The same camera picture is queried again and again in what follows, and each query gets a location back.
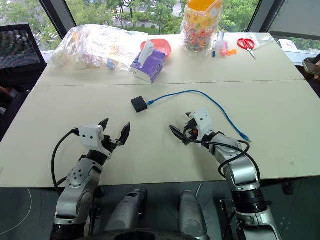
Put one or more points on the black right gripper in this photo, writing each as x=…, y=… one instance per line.
x=191, y=131

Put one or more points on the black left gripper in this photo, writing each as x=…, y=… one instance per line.
x=110, y=144

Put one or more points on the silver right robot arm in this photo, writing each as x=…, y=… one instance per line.
x=241, y=172

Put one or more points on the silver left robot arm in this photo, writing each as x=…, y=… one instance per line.
x=77, y=183

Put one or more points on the small black adapter box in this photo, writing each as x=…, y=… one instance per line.
x=139, y=104

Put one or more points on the purple tissue box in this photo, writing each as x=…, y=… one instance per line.
x=150, y=66

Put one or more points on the blue marker pen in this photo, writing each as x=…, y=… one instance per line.
x=214, y=51

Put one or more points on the red plastic bowl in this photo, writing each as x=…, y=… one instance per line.
x=162, y=46

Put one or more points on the grey rounded robot leg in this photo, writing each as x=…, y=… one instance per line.
x=127, y=212
x=191, y=217

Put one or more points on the large clear plastic bag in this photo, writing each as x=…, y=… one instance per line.
x=95, y=46

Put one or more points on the orange plastic clip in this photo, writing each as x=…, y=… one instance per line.
x=232, y=52

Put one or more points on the clear bag of colourful items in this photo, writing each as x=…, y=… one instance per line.
x=198, y=32

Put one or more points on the small clear plastic sleeve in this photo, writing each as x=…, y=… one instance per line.
x=263, y=40

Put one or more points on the orange paper container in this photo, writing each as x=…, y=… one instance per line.
x=200, y=5

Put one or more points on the black mesh chair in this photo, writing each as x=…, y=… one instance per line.
x=18, y=55

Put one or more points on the black table caster wheel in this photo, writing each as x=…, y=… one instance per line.
x=288, y=188

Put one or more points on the white box with print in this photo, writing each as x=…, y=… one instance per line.
x=287, y=45

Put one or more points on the person in dark clothing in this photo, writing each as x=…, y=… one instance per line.
x=315, y=86

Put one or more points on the smartphone with dark screen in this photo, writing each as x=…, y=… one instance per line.
x=310, y=66

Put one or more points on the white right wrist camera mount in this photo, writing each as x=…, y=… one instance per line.
x=203, y=120

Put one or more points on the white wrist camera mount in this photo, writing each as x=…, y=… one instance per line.
x=203, y=120
x=90, y=136

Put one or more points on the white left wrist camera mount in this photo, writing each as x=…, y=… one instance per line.
x=90, y=136

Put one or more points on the dark window frame post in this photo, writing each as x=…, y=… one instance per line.
x=265, y=15
x=58, y=17

